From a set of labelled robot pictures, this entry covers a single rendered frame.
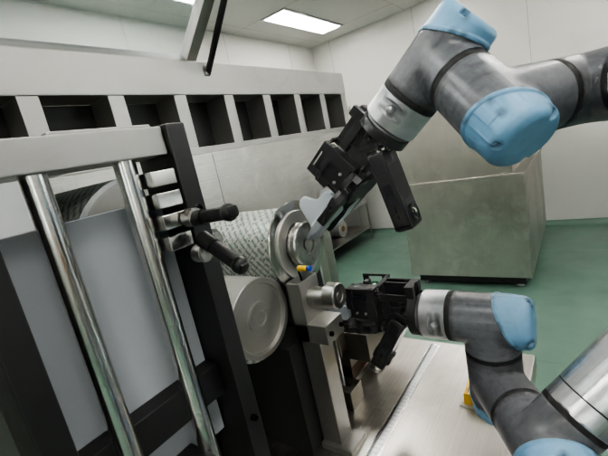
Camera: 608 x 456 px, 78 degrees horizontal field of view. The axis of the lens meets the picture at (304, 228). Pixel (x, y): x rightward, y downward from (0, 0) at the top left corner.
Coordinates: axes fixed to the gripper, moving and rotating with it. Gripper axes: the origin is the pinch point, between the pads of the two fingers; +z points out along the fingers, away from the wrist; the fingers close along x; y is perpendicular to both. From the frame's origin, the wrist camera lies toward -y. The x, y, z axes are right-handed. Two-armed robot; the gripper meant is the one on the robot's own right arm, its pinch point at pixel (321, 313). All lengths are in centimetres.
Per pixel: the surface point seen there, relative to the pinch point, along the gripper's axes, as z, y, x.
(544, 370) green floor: -20, -109, -155
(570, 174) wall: -31, -53, -444
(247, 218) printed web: 4.6, 21.6, 8.8
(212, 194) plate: 30.0, 25.1, -6.3
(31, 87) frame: 30, 50, 25
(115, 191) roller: -2.0, 30.7, 32.9
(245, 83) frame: 30, 51, -27
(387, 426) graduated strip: -11.9, -19.0, 3.5
